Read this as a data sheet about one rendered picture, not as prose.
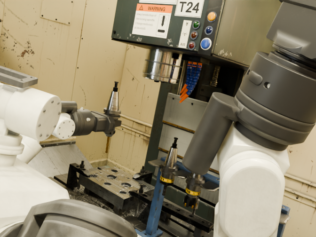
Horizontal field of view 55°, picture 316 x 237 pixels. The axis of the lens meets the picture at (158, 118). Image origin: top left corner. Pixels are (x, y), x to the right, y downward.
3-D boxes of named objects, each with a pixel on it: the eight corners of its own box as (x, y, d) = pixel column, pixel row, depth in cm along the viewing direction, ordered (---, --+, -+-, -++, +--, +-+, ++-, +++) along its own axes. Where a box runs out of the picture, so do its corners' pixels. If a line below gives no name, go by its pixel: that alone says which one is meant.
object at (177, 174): (182, 180, 100) (183, 177, 100) (169, 174, 103) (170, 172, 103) (193, 176, 106) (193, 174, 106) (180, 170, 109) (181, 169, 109)
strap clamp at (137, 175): (132, 197, 150) (138, 169, 147) (128, 194, 152) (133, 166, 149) (149, 191, 161) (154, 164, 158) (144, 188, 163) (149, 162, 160)
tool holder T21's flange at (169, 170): (179, 172, 109) (181, 166, 108) (172, 177, 104) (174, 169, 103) (164, 167, 112) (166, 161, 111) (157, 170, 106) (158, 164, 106)
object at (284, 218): (283, 226, 81) (284, 224, 81) (264, 217, 84) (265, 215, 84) (289, 218, 87) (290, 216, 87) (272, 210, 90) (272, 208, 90)
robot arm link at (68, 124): (85, 141, 95) (53, 144, 85) (65, 130, 101) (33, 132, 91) (92, 106, 92) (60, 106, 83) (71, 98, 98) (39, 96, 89)
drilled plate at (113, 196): (122, 209, 127) (123, 199, 126) (78, 183, 144) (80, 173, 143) (154, 197, 146) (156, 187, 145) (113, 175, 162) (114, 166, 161)
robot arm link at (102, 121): (117, 112, 102) (90, 112, 93) (113, 138, 104) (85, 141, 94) (93, 103, 109) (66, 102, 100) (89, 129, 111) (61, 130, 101)
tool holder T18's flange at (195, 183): (206, 185, 102) (208, 177, 102) (199, 189, 97) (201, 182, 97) (190, 178, 105) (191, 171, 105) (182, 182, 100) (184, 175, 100)
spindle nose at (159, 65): (184, 84, 131) (190, 57, 129) (169, 83, 117) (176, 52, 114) (152, 77, 137) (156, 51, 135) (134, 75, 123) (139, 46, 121)
